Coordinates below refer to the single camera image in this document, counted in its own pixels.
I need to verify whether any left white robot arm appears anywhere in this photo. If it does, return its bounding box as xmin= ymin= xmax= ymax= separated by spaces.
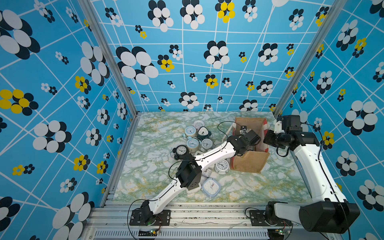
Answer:
xmin=140 ymin=130 xmax=262 ymax=224

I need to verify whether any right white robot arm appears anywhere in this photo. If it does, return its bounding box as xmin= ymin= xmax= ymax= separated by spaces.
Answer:
xmin=264 ymin=115 xmax=360 ymax=234

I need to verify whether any white twin-bell alarm clock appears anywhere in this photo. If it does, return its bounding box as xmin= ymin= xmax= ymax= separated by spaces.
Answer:
xmin=214 ymin=159 xmax=230 ymax=175

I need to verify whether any white bell alarm clock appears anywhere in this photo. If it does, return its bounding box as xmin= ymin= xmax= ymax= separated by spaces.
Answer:
xmin=201 ymin=138 xmax=214 ymax=152

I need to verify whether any dark green triangular clock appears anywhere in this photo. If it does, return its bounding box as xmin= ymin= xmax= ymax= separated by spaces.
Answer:
xmin=197 ymin=127 xmax=212 ymax=140

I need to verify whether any pink round alarm clock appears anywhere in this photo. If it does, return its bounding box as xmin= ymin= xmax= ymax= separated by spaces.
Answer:
xmin=193 ymin=120 xmax=205 ymax=130

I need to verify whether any small clear square clock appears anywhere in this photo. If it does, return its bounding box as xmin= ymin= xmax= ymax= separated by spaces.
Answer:
xmin=202 ymin=168 xmax=212 ymax=178

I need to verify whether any cream blue round clock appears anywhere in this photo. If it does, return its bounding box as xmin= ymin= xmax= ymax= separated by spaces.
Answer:
xmin=187 ymin=138 xmax=200 ymax=153

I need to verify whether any blue twin-bell alarm clock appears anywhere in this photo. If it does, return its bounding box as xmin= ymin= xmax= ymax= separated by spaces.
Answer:
xmin=183 ymin=126 xmax=197 ymax=139

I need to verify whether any light blue square alarm clock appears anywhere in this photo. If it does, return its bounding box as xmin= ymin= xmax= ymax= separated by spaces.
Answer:
xmin=202 ymin=178 xmax=221 ymax=198

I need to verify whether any black round alarm clock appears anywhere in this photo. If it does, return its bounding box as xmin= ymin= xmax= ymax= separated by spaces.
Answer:
xmin=172 ymin=145 xmax=195 ymax=160

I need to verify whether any right green circuit board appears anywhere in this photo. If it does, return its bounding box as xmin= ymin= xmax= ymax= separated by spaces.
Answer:
xmin=268 ymin=229 xmax=285 ymax=240

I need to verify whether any green circuit board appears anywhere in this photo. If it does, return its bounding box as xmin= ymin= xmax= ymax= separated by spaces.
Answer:
xmin=138 ymin=229 xmax=161 ymax=238
xmin=268 ymin=229 xmax=285 ymax=240

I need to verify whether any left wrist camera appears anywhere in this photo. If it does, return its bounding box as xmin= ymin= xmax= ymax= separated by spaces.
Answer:
xmin=239 ymin=126 xmax=248 ymax=135

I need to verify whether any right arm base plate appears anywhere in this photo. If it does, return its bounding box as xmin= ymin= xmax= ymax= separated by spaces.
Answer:
xmin=249 ymin=209 xmax=292 ymax=228

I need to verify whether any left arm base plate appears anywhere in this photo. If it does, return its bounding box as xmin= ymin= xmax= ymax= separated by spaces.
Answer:
xmin=128 ymin=209 xmax=171 ymax=226

